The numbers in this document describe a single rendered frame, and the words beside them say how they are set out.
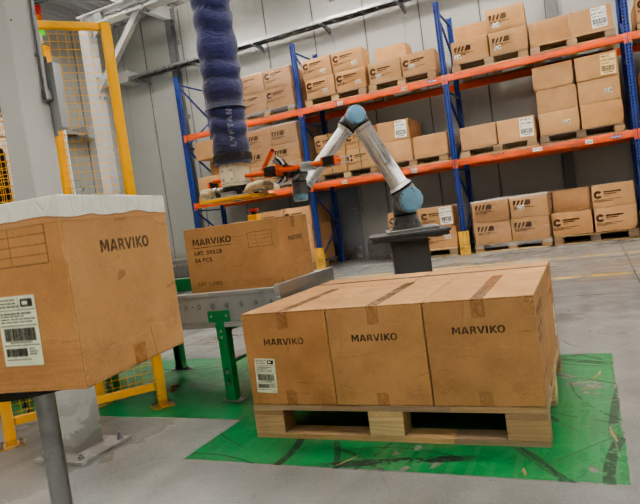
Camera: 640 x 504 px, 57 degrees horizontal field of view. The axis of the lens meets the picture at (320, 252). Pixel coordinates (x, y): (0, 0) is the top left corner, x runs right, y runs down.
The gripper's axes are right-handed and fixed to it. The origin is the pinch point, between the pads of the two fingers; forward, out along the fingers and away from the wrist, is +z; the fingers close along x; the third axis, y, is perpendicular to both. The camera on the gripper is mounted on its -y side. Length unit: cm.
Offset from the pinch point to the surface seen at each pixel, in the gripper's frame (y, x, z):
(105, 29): 68, 85, 43
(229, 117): 21.2, 32.8, 7.7
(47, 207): -53, -21, 206
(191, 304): 46, -67, 34
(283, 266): -4, -53, 17
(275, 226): -3.2, -30.9, 17.5
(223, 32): 19, 80, 6
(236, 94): 16.9, 45.2, 3.9
